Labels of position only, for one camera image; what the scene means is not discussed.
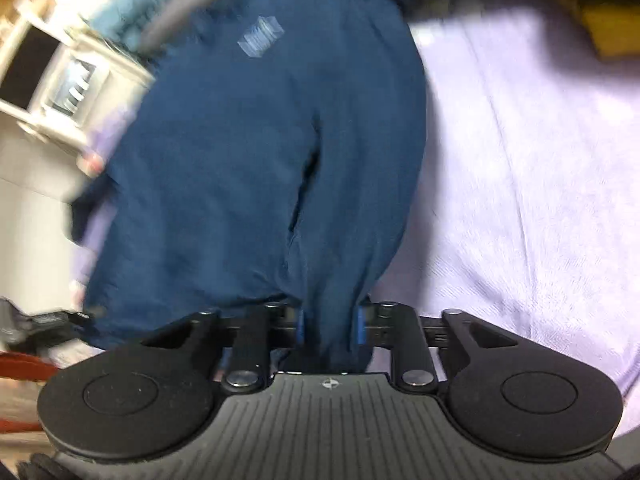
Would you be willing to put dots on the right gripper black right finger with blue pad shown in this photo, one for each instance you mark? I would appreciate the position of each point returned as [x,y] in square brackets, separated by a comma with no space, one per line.
[425,353]

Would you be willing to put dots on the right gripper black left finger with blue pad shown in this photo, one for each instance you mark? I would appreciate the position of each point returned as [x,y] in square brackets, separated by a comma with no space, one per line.
[234,354]

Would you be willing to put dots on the navy blue jacket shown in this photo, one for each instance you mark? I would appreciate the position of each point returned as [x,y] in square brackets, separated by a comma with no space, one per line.
[275,157]

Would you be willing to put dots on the dark yellow clothing pile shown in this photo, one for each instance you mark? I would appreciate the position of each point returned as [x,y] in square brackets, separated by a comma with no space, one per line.
[600,20]

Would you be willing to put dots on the lavender floral bed sheet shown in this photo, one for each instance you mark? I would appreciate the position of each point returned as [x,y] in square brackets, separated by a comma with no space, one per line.
[526,210]

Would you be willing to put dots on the white machine with knobs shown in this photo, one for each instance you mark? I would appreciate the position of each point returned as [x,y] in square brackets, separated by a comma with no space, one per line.
[57,81]

